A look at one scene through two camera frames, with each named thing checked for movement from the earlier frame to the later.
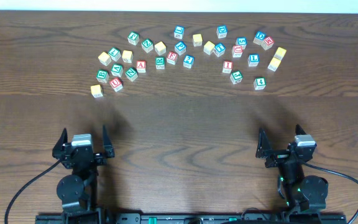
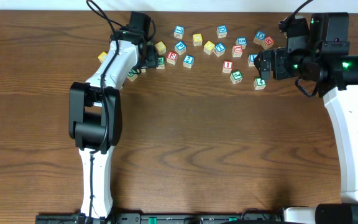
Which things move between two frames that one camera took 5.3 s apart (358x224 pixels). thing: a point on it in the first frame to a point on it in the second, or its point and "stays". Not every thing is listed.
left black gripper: [61, 147] to [153, 61]
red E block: [171, 58] stays
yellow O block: [209, 47] stays
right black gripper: [264, 150] to [279, 56]
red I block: [227, 66] stays
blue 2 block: [188, 61] stays
